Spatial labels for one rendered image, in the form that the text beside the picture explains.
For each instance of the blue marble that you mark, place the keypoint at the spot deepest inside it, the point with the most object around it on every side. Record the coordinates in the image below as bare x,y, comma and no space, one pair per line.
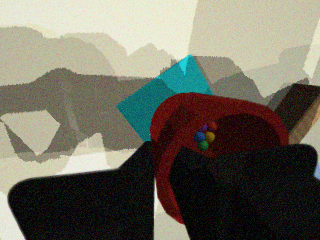
199,137

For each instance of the yellow marble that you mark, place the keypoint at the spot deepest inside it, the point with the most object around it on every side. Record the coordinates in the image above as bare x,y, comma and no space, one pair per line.
209,137

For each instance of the red marble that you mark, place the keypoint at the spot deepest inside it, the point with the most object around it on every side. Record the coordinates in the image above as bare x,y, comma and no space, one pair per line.
212,127

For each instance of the purple marble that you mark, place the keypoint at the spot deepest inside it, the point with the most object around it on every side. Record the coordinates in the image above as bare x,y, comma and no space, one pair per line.
203,129

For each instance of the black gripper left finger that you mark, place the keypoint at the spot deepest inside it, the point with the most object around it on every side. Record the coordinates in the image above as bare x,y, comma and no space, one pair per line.
119,195

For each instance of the green marble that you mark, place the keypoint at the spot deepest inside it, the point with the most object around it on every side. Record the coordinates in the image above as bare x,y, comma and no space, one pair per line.
203,146

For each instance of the dark red cup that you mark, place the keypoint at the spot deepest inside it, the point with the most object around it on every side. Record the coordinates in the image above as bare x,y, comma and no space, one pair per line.
242,126

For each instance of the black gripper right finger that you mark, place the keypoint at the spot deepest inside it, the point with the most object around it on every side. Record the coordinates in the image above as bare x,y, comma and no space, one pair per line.
203,186

